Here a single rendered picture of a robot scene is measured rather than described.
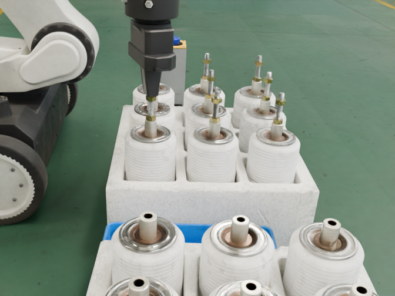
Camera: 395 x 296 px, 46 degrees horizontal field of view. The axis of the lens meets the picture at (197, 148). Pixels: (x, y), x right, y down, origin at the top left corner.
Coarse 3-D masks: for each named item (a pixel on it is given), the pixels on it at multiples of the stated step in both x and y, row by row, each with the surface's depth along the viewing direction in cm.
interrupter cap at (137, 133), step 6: (138, 126) 89; (144, 126) 89; (162, 126) 89; (132, 132) 87; (138, 132) 87; (144, 132) 88; (162, 132) 88; (168, 132) 88; (132, 138) 85; (138, 138) 85; (144, 138) 85; (150, 138) 85; (156, 138) 85; (162, 138) 85; (168, 138) 86
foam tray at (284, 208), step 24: (120, 120) 109; (120, 144) 98; (120, 168) 89; (240, 168) 92; (120, 192) 83; (144, 192) 84; (168, 192) 84; (192, 192) 84; (216, 192) 85; (240, 192) 85; (264, 192) 85; (288, 192) 86; (312, 192) 86; (120, 216) 86; (168, 216) 86; (192, 216) 87; (216, 216) 87; (264, 216) 88; (288, 216) 88; (312, 216) 88; (288, 240) 91
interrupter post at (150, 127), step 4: (156, 120) 86; (148, 124) 85; (152, 124) 85; (156, 124) 86; (148, 128) 85; (152, 128) 85; (156, 128) 86; (148, 132) 86; (152, 132) 86; (156, 132) 87; (148, 136) 86; (152, 136) 86
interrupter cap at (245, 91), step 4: (244, 88) 111; (248, 88) 111; (264, 88) 112; (240, 92) 108; (244, 92) 109; (248, 92) 110; (260, 92) 110; (264, 92) 110; (248, 96) 107; (252, 96) 106; (256, 96) 107; (260, 96) 107
